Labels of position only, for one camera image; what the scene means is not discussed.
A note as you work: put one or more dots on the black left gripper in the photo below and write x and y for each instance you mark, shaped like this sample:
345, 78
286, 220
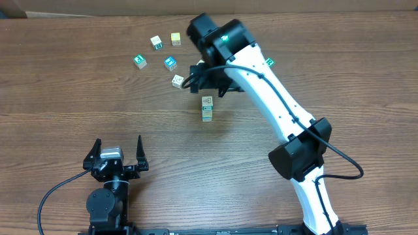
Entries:
133, 170

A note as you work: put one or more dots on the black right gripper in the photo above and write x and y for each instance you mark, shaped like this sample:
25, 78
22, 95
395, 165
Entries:
202, 80

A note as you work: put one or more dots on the wooden block green side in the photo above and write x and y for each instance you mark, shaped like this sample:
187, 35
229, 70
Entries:
207, 103

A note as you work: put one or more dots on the blue X letter block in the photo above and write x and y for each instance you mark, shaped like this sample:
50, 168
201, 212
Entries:
207, 113

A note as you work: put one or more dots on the blue H letter block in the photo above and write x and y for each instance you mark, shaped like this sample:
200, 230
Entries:
206, 119

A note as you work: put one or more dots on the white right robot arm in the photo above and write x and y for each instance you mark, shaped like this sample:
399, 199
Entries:
233, 61

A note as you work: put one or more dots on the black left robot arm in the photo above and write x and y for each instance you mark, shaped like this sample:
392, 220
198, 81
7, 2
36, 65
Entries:
108, 206

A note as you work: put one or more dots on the wooden O block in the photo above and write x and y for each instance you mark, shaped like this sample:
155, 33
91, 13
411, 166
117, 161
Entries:
177, 81

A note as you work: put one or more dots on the green R block right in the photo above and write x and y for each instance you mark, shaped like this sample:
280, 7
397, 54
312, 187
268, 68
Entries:
270, 62

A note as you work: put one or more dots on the blue F letter block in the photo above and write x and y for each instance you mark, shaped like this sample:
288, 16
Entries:
170, 63

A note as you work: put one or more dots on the yellow top wooden block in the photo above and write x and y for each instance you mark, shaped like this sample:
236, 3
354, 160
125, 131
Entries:
175, 39

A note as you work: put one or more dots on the dark green R block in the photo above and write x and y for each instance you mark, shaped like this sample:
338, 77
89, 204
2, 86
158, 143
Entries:
156, 42

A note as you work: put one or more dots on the green E letter block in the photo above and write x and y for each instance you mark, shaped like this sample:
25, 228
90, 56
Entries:
140, 61

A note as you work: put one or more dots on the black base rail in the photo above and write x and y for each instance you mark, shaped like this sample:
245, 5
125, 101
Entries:
278, 230

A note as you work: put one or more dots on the cardboard back wall panel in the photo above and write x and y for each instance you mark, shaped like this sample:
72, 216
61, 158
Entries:
19, 8

